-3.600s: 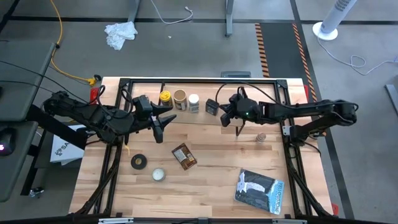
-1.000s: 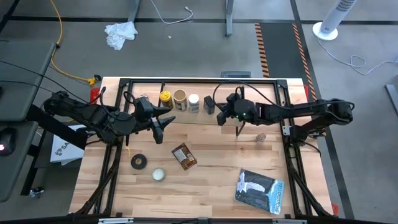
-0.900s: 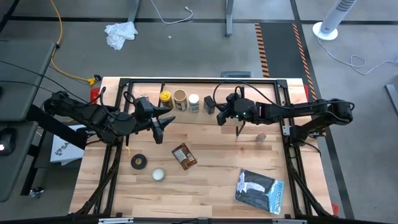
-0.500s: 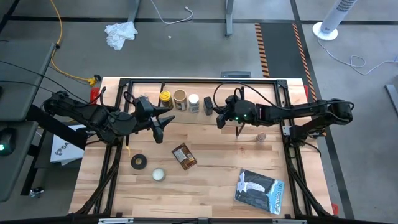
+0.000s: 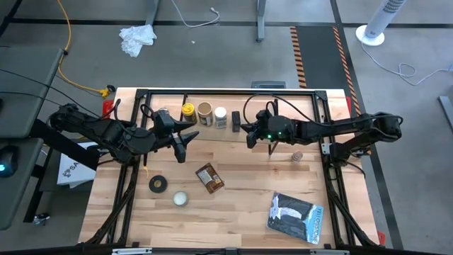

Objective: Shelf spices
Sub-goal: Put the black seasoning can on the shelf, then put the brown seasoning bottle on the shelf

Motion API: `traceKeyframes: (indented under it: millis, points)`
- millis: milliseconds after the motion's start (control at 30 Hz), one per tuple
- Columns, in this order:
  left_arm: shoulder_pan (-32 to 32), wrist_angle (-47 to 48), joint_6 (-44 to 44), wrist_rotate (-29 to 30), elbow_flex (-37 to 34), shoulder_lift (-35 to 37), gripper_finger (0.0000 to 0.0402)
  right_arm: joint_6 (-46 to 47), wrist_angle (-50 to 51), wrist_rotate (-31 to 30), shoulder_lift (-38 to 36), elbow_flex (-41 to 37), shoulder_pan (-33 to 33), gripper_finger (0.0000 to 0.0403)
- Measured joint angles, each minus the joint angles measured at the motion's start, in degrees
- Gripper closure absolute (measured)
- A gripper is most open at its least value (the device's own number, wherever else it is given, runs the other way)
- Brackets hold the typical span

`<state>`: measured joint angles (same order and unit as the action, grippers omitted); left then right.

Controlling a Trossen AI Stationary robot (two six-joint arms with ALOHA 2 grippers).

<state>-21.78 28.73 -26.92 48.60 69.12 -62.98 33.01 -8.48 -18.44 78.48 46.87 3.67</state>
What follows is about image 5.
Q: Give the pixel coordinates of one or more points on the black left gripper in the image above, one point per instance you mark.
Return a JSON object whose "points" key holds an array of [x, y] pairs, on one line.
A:
{"points": [[164, 136]]}

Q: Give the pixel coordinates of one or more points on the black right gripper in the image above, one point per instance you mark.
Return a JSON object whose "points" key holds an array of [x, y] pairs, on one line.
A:
{"points": [[276, 129]]}

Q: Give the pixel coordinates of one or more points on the yellow-lid spice jar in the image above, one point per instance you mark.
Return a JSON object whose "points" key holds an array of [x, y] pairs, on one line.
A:
{"points": [[188, 112]]}

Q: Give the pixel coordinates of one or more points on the white-lid bagel seasoning jar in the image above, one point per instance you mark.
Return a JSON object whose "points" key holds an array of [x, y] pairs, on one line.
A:
{"points": [[221, 117]]}

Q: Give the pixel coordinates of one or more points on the tan-lid sesame seasoning jar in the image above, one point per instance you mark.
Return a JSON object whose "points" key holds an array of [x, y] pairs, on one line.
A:
{"points": [[205, 113]]}

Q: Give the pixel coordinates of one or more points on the brown spice pouch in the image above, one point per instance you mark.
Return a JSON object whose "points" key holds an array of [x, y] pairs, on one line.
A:
{"points": [[209, 178]]}

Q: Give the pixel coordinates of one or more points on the small glass spice jar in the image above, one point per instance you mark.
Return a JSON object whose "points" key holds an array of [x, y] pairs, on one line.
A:
{"points": [[297, 156]]}

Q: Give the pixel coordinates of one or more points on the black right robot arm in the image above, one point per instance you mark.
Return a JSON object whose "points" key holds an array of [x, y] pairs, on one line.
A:
{"points": [[354, 124]]}

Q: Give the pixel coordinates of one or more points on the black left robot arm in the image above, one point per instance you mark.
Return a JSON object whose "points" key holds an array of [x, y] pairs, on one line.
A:
{"points": [[106, 132]]}

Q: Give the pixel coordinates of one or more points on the wooden shelf with black legs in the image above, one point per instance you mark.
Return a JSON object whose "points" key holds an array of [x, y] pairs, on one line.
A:
{"points": [[244, 136]]}

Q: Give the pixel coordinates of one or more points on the grey device box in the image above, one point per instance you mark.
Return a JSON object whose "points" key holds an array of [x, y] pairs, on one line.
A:
{"points": [[268, 84]]}

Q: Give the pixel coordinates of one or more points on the yellow tag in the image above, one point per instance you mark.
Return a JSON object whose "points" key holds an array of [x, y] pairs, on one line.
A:
{"points": [[146, 171]]}

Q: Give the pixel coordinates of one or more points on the black tape roll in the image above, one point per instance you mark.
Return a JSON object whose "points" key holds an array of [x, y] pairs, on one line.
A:
{"points": [[158, 184]]}

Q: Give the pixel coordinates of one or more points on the small white round container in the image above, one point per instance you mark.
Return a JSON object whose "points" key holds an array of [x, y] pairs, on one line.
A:
{"points": [[180, 199]]}

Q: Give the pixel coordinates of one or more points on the red table clamp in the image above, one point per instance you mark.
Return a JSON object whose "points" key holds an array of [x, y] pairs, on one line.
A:
{"points": [[348, 101], [108, 105], [381, 237]]}

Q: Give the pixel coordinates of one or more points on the black orange-striped floor mat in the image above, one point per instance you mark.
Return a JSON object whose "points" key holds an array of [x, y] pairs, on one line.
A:
{"points": [[318, 53]]}

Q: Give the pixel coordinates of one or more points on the white crumpled cloth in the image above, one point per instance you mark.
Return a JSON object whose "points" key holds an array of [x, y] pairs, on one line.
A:
{"points": [[136, 39]]}

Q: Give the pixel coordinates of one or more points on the grey desk leg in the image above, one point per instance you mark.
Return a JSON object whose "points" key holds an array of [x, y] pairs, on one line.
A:
{"points": [[261, 21], [152, 12]]}

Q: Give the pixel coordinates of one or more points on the white printed box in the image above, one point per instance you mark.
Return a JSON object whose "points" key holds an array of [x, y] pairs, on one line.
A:
{"points": [[76, 173]]}

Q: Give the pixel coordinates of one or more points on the black desk support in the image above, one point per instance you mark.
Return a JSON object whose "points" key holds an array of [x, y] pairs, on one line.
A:
{"points": [[63, 152]]}

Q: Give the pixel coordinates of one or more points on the grey desk top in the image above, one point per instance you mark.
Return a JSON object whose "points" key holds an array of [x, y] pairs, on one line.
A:
{"points": [[24, 88], [14, 198]]}

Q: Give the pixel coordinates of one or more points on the metal caster wheel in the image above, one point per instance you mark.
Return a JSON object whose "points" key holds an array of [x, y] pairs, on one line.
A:
{"points": [[41, 219]]}

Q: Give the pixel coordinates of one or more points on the white tower fan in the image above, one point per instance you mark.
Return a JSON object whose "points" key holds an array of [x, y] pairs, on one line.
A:
{"points": [[380, 17]]}

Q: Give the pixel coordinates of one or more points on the black computer mouse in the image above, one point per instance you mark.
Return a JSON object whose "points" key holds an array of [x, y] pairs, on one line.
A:
{"points": [[7, 159]]}

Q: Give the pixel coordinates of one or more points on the grey metal bar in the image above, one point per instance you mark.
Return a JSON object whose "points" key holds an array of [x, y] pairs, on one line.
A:
{"points": [[446, 111]]}

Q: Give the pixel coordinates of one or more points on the black aluminium rig frame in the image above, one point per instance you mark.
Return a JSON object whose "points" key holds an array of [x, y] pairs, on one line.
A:
{"points": [[230, 92]]}

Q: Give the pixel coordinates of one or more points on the silver mounting bracket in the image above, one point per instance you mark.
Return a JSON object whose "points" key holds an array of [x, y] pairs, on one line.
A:
{"points": [[329, 252], [131, 251]]}

